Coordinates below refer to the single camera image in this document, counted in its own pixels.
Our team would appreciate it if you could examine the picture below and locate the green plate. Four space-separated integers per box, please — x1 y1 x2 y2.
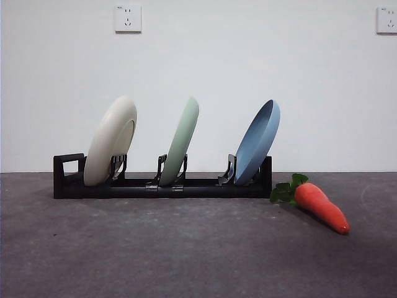
158 96 200 187

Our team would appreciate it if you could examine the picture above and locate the white wall socket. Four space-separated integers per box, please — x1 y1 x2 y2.
376 6 397 35
115 4 142 34

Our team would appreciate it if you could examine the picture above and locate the black plate rack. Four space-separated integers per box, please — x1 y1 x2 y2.
53 152 273 199

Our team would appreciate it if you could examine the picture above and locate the blue plate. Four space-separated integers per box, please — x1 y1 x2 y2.
234 99 282 186

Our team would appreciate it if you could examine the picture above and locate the cream white plate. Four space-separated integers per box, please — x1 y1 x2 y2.
83 95 138 187

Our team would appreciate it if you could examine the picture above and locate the orange toy carrot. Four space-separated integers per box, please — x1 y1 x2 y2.
269 173 350 235

